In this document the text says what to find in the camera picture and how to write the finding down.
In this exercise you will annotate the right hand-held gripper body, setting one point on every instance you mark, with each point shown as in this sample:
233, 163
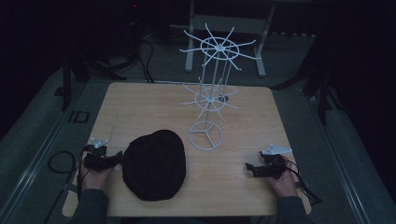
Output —
274, 163

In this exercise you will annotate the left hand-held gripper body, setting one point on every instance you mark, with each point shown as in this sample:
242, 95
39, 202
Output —
95, 157

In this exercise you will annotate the black hat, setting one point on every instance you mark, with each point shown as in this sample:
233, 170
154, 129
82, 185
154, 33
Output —
154, 165

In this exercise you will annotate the person's right hand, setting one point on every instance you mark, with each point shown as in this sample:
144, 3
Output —
285, 183

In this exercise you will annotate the small dark object on rack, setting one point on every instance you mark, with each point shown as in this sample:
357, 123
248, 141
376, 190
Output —
223, 99

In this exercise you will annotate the black tripod stand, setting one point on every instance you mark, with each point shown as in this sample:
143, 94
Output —
320, 84
81, 68

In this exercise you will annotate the black rectangular floor bracket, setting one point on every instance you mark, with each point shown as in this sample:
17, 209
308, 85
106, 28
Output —
79, 116

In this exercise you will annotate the white metal stand frame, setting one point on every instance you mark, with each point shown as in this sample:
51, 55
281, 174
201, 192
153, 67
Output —
229, 34

